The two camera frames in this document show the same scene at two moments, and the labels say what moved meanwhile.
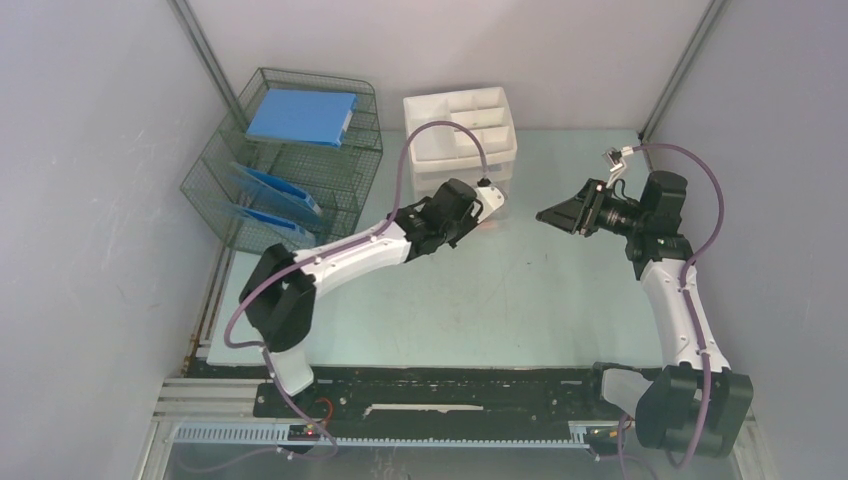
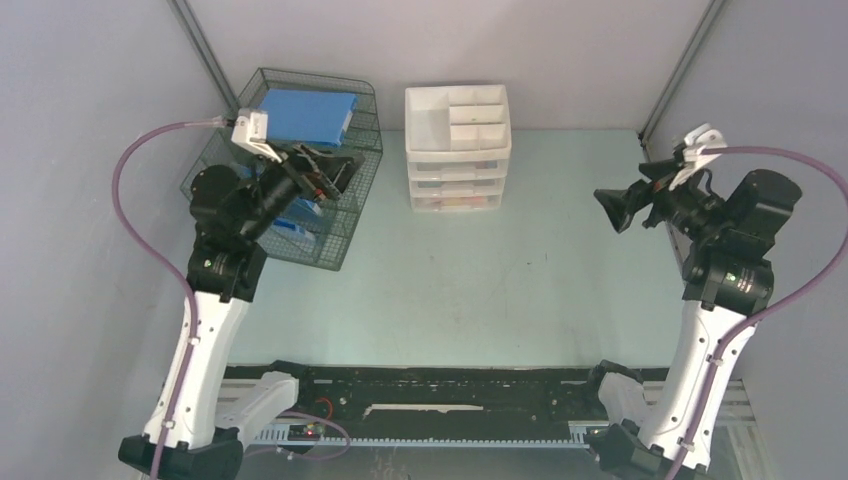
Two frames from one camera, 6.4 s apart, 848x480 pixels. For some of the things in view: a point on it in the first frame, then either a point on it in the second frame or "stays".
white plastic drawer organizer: (446, 151) stays
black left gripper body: (454, 229) to (313, 183)
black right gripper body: (609, 213) to (686, 207)
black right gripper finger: (568, 215) to (620, 205)
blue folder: (313, 116) stays
